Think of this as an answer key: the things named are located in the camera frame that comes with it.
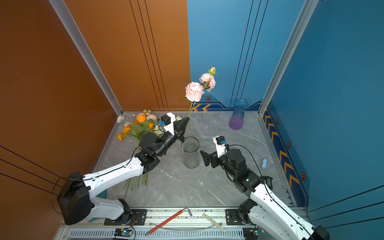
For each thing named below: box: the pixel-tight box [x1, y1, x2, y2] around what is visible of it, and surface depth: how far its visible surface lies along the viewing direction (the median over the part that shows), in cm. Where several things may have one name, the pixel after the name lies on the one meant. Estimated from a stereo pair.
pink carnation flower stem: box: [185, 67, 217, 118], surface depth 56 cm
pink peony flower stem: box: [146, 114, 158, 121], surface depth 108 cm
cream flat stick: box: [202, 212, 227, 233], surface depth 74 cm
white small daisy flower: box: [116, 115, 124, 123], surface depth 111 cm
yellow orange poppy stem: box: [117, 125, 132, 142], surface depth 107 cm
